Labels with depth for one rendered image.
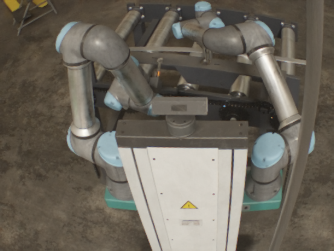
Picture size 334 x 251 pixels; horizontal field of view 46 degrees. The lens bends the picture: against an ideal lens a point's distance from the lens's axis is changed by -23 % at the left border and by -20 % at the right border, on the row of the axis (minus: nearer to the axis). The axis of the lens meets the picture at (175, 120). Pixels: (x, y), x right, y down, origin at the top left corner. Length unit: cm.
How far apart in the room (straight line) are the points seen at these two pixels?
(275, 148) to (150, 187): 41
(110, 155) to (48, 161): 222
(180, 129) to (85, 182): 234
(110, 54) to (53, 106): 285
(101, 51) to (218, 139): 41
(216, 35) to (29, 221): 230
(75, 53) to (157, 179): 45
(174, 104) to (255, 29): 57
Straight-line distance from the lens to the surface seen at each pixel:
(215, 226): 158
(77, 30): 137
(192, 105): 116
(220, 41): 159
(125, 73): 143
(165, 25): 316
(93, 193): 339
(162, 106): 117
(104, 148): 153
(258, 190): 159
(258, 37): 161
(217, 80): 247
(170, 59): 242
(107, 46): 132
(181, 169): 131
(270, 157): 147
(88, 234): 319
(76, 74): 145
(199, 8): 205
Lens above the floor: 267
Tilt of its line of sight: 46 degrees down
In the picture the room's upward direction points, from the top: 7 degrees counter-clockwise
